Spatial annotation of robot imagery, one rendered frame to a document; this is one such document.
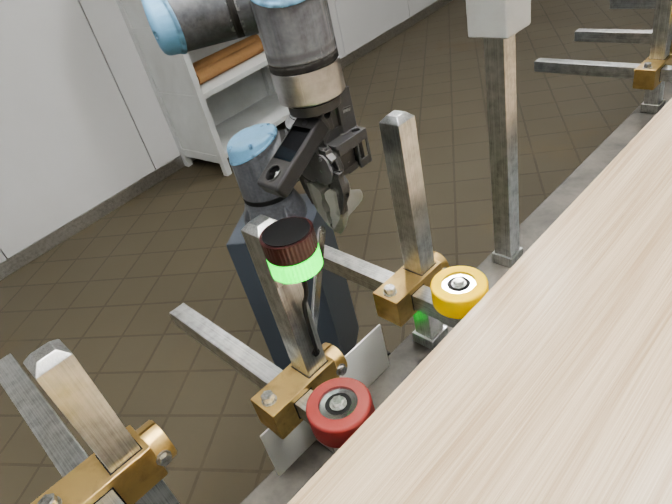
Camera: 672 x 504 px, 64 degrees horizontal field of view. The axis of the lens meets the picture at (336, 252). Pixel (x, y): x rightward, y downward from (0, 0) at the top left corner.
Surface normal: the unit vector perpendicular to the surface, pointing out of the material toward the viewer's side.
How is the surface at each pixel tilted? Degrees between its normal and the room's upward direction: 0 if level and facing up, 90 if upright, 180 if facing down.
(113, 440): 90
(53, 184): 90
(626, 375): 0
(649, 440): 0
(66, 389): 90
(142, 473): 90
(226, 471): 0
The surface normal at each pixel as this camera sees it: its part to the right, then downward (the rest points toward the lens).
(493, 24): -0.69, 0.54
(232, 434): -0.21, -0.79
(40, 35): 0.76, 0.24
